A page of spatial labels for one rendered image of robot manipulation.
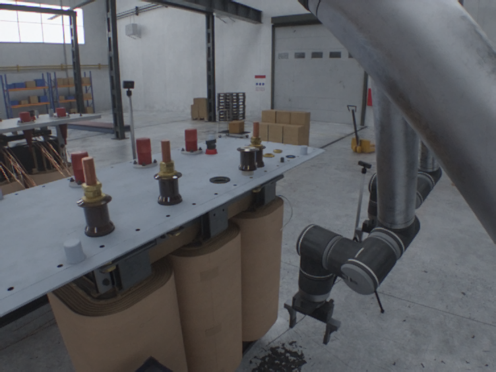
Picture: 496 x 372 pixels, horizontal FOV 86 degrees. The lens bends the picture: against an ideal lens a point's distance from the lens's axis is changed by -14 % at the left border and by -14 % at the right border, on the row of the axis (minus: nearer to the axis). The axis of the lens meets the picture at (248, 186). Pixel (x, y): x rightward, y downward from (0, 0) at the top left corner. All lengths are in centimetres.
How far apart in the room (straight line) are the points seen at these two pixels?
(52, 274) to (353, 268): 70
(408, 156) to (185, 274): 96
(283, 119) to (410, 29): 751
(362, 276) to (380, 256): 7
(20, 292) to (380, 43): 75
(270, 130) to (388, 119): 693
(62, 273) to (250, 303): 131
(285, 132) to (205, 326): 629
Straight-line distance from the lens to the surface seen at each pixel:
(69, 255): 77
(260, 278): 179
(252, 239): 163
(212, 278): 135
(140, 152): 150
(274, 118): 794
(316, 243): 87
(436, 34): 37
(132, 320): 110
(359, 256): 81
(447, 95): 37
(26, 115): 244
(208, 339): 157
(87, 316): 108
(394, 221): 85
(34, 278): 77
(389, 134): 71
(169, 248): 128
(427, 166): 152
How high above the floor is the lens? 174
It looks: 19 degrees down
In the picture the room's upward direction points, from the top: straight up
